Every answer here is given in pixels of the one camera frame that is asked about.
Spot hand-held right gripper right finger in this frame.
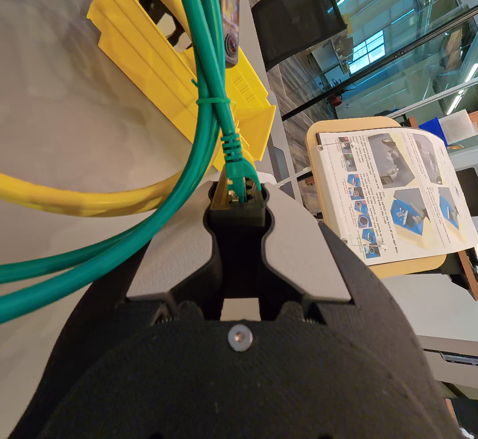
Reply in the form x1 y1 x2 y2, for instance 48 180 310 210
261 183 354 311

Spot blue plastic box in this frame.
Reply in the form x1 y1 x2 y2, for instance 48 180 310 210
418 117 443 141

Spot yellow plastic bin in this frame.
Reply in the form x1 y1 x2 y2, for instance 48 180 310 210
87 0 277 173

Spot yellow ethernet cable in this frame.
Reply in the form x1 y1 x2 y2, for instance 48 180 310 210
0 0 195 219

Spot white plastic box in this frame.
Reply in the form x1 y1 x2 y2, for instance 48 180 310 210
438 109 473 146

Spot black network switch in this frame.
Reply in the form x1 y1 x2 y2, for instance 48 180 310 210
206 165 270 299

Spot green ethernet cable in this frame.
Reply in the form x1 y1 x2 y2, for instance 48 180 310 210
0 0 262 326

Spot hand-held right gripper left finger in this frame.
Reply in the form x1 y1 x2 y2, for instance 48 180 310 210
125 181 225 311

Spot wooden board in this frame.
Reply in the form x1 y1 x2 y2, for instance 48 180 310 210
305 116 449 280

